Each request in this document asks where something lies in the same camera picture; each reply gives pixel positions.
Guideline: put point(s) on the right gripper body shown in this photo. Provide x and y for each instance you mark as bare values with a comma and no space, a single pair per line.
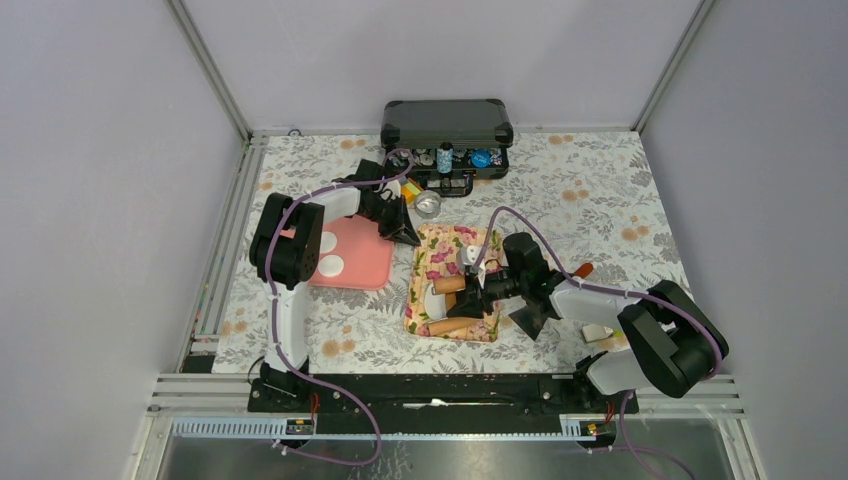
500,285

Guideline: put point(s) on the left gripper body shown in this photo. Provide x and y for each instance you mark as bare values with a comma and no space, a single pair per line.
380,209

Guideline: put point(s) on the wooden double-ended rolling pin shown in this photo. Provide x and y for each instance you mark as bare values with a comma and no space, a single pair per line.
447,286

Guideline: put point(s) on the white dough ball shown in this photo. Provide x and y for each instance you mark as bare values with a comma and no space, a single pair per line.
435,305

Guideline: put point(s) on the floral yellow tray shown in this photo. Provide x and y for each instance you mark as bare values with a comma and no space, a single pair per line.
438,256

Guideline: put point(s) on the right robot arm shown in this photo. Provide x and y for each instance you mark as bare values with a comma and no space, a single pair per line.
672,345

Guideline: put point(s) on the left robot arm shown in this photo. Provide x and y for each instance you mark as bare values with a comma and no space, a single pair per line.
285,251

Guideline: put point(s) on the white dough wrapper upper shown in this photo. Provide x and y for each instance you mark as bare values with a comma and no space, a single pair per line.
328,242

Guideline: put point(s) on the white dough wrapper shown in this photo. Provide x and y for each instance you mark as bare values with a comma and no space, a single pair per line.
330,266
328,242

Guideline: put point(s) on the white dough wrapper lower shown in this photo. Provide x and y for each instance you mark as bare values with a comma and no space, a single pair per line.
330,266

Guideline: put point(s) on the orange green sticky notes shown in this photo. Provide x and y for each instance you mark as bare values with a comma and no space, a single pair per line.
410,191

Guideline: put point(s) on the pink plastic tray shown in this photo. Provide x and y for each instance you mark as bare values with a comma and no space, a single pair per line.
367,256

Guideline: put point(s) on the blue white chip stack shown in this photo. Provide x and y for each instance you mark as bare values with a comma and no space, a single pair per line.
444,158

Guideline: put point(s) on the blue small blind button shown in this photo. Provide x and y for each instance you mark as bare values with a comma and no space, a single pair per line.
480,158

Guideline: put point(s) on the white green eraser block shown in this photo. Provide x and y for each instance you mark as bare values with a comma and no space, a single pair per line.
597,333

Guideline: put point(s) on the black poker chip case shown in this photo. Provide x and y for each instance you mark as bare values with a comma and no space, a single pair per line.
412,130

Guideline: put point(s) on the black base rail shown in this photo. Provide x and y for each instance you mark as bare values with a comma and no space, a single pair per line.
436,404

